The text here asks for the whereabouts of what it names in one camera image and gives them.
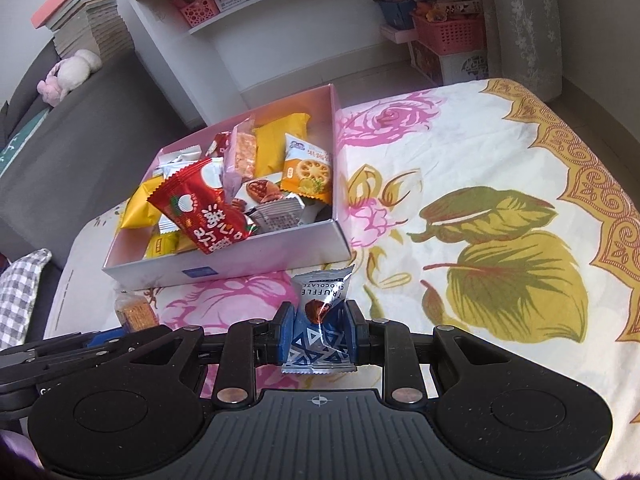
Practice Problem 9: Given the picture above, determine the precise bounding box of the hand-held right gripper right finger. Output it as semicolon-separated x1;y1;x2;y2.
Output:
345;300;521;407

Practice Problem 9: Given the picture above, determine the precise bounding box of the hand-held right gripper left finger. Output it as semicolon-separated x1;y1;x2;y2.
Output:
116;301;297;408

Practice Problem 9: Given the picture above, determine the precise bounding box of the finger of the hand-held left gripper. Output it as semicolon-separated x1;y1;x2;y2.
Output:
85;325;173;351

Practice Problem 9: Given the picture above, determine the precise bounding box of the silver blue chocolate packet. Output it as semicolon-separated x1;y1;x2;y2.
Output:
281;264;358;375

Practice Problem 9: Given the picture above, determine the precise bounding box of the tan cube snack packet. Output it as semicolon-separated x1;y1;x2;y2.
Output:
114;292;160;332

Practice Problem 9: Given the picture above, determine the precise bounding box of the pink cardboard box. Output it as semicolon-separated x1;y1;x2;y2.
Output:
101;84;352;288

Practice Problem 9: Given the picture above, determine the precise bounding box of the white black-print snack packet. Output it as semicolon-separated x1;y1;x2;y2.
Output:
247;192;307;233

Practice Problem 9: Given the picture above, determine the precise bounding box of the plain yellow snack packet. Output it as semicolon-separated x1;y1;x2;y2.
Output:
119;180;168;231
251;112;310;173

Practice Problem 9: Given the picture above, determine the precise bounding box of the white nut-picture snack packet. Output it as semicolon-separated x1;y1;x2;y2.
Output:
152;145;203;178
235;175;283;211

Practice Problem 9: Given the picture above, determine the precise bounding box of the orange lotus-root snack packet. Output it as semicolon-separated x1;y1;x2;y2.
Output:
279;132;334;206

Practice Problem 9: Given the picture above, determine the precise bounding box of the pink snack packet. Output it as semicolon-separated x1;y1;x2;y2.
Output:
222;116;258;206

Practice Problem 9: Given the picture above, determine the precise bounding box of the grey checkered pillow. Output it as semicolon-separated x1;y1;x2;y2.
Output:
0;249;53;348

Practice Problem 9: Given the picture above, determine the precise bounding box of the grey sofa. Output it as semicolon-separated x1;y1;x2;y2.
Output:
0;35;201;271

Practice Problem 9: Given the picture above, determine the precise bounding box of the teal cushion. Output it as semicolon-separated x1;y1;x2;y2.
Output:
0;110;51;176

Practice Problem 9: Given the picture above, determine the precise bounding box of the pink white plush toy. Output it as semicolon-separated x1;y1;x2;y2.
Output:
37;50;103;106

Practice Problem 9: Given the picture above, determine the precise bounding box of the white printed storage box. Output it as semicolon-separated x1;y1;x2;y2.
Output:
407;40;491;86

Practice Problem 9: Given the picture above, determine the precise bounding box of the white bookshelf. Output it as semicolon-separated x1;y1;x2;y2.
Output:
115;0;486;121

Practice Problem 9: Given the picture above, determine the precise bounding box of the large pink basket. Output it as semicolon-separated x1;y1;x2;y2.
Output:
410;10;486;56

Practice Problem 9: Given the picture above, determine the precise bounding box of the stack of books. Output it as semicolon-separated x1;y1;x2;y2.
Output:
31;0;136;61

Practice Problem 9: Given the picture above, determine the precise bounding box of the blue basket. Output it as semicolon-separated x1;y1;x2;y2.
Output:
372;0;418;28

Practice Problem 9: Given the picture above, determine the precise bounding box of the small pink lattice basket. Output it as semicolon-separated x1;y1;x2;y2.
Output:
170;0;221;28

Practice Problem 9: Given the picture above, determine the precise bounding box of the grey floral curtain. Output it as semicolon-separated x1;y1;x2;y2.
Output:
475;0;568;101

